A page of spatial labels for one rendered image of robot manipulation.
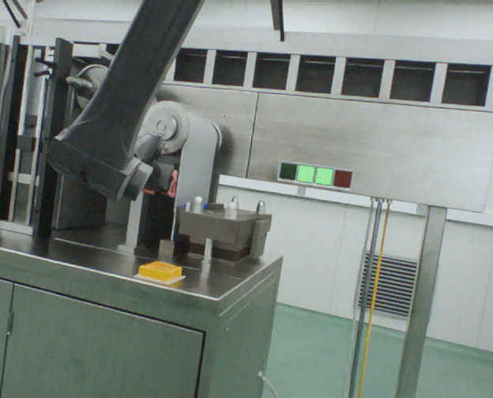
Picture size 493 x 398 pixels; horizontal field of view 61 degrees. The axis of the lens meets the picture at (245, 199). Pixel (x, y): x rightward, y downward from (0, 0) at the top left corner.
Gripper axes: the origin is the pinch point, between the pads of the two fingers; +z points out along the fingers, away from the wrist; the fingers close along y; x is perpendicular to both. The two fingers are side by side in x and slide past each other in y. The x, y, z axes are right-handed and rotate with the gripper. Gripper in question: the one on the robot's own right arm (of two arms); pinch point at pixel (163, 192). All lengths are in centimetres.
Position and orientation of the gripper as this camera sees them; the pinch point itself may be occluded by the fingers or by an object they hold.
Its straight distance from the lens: 109.7
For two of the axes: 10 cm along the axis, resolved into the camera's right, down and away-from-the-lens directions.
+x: 2.7, -8.5, 4.5
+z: 1.7, 5.0, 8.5
